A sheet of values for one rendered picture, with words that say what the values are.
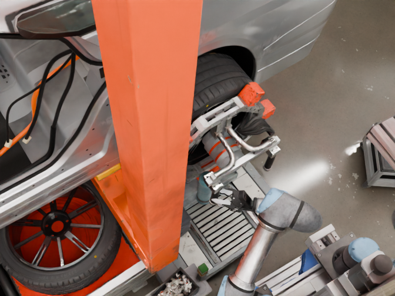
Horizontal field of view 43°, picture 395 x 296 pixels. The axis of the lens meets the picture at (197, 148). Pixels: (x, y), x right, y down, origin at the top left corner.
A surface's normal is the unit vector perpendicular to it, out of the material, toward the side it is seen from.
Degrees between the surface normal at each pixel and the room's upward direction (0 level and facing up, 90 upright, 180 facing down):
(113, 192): 0
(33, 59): 7
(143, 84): 90
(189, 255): 0
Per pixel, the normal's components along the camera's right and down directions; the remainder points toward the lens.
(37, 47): -0.03, -0.40
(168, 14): 0.57, 0.74
